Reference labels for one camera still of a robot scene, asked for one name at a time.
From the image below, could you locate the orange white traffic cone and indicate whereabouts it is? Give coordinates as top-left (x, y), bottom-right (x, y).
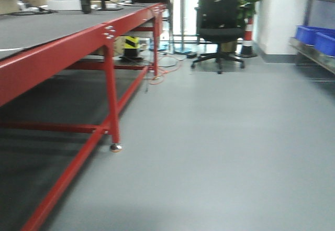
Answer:
top-left (236, 17), bottom-right (257, 58)

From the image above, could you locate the orange cable on floor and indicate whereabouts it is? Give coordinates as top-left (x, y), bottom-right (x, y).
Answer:
top-left (145, 54), bottom-right (186, 86)

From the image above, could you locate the red metal frame table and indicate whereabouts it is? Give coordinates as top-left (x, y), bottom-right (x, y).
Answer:
top-left (1, 3), bottom-right (165, 230)

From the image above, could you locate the stainless steel shelf rack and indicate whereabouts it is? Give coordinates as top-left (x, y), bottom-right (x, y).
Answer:
top-left (289, 0), bottom-right (334, 73)

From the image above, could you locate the yellow black striped post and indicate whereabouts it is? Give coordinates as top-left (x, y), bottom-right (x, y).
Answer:
top-left (120, 36), bottom-right (143, 61)

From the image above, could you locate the blue storage bin on shelf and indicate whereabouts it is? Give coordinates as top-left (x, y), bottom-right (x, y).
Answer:
top-left (295, 25), bottom-right (334, 57)

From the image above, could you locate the black monitor stand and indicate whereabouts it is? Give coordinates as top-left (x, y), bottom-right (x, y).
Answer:
top-left (80, 0), bottom-right (123, 14)

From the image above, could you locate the black office chair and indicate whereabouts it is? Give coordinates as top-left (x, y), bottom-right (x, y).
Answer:
top-left (191, 0), bottom-right (245, 74)

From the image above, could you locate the green potted plant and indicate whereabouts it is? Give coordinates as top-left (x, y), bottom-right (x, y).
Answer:
top-left (237, 0), bottom-right (260, 27)

